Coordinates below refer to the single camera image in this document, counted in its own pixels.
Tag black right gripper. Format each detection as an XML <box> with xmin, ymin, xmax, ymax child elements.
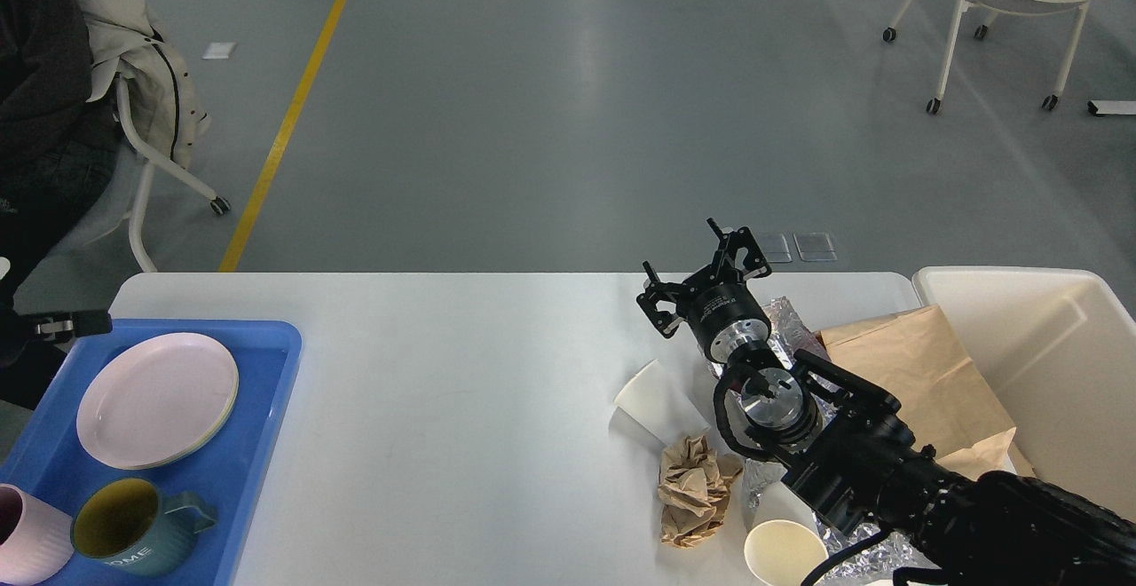
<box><xmin>636</xmin><ymin>218</ymin><xmax>771</xmax><ymax>365</ymax></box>

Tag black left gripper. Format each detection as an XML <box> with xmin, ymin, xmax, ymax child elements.
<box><xmin>0</xmin><ymin>304</ymin><xmax>112</xmax><ymax>368</ymax></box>

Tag pink plate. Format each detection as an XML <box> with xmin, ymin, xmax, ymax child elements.
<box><xmin>75</xmin><ymin>332</ymin><xmax>240</xmax><ymax>470</ymax></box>

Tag teal green mug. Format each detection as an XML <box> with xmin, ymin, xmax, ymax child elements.
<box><xmin>70</xmin><ymin>477</ymin><xmax>219</xmax><ymax>577</ymax></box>

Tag brown paper bag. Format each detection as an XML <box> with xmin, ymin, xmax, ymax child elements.
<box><xmin>818</xmin><ymin>305</ymin><xmax>1036</xmax><ymax>479</ymax></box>

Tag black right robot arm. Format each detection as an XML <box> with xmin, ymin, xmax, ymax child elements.
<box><xmin>636</xmin><ymin>221</ymin><xmax>1135</xmax><ymax>585</ymax></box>

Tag white paper cup lying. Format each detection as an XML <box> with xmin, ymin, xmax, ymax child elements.
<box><xmin>613</xmin><ymin>360</ymin><xmax>710</xmax><ymax>446</ymax></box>

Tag crumpled brown paper ball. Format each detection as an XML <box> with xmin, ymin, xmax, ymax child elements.
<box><xmin>657</xmin><ymin>435</ymin><xmax>744</xmax><ymax>549</ymax></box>

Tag person in dark clothes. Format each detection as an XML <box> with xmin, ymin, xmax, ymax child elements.
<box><xmin>1</xmin><ymin>0</ymin><xmax>122</xmax><ymax>409</ymax></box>

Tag white chair left background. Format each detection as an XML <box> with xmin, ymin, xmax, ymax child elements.
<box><xmin>53</xmin><ymin>72</ymin><xmax>233</xmax><ymax>274</ymax></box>

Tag pink ribbed cup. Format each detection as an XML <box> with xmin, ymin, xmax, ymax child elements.
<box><xmin>1</xmin><ymin>484</ymin><xmax>75</xmax><ymax>585</ymax></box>

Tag beige jacket on chair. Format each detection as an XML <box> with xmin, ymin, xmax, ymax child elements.
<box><xmin>77</xmin><ymin>0</ymin><xmax>209</xmax><ymax>169</ymax></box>

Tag white paper cup upright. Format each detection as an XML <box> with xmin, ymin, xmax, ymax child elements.
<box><xmin>743</xmin><ymin>482</ymin><xmax>829</xmax><ymax>585</ymax></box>

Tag white plastic bin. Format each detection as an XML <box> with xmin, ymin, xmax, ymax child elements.
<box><xmin>913</xmin><ymin>266</ymin><xmax>1135</xmax><ymax>519</ymax></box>

